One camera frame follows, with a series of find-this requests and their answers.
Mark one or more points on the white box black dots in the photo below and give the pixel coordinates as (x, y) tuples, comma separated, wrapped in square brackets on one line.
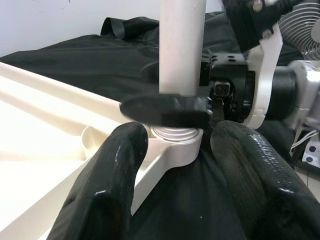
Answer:
[(312, 155)]

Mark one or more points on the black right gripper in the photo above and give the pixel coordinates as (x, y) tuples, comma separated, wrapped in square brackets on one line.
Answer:
[(237, 75)]

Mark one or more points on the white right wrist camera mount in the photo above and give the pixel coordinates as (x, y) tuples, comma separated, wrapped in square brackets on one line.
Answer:
[(265, 75)]

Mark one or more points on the white plastic table top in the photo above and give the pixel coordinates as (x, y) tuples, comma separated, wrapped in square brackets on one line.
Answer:
[(37, 112)]

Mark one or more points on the black cloth table cover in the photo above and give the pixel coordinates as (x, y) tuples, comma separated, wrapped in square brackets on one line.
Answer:
[(75, 57)]

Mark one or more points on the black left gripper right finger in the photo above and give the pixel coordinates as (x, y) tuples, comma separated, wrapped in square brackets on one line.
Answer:
[(270, 190)]

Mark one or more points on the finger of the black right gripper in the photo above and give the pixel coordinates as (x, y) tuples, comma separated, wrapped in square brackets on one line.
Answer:
[(152, 72), (160, 110)]

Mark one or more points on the white plastic table leg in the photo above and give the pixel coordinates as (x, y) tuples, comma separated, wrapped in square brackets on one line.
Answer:
[(180, 45)]

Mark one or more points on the white round fan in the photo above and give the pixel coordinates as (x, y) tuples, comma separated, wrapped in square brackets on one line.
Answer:
[(300, 30)]

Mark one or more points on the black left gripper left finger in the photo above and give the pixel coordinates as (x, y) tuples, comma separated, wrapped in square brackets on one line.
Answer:
[(107, 175)]

